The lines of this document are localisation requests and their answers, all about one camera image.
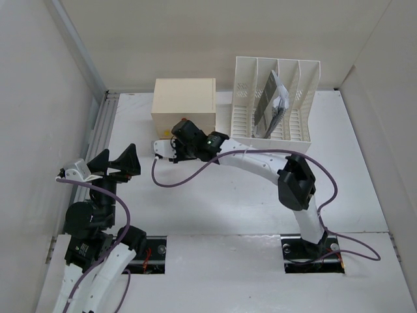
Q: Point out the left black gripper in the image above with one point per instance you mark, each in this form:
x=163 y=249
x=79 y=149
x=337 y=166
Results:
x=128 y=162

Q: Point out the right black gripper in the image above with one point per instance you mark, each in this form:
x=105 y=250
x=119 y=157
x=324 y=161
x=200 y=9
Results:
x=178 y=156

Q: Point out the cream drawer cabinet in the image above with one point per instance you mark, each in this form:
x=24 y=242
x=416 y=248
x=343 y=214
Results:
x=184 y=98

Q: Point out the grey setup guide booklet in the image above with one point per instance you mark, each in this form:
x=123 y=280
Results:
x=271 y=107

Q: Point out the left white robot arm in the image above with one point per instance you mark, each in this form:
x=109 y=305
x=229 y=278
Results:
x=102 y=240

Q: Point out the white file organizer rack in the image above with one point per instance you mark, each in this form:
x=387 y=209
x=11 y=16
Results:
x=301 y=79

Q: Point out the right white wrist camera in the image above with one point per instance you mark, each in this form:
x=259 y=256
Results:
x=164 y=149

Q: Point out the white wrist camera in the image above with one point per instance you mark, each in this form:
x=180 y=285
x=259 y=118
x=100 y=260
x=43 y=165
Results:
x=164 y=149
x=76 y=170

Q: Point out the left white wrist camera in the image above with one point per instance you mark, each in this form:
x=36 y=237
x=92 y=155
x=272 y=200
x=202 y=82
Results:
x=76 y=170

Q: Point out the aluminium frame rail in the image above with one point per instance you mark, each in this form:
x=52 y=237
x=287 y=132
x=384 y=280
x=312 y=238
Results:
x=104 y=104

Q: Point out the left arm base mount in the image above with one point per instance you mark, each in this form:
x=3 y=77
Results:
x=152 y=260

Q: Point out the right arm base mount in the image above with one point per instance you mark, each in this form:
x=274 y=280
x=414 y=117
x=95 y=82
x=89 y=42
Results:
x=302 y=257

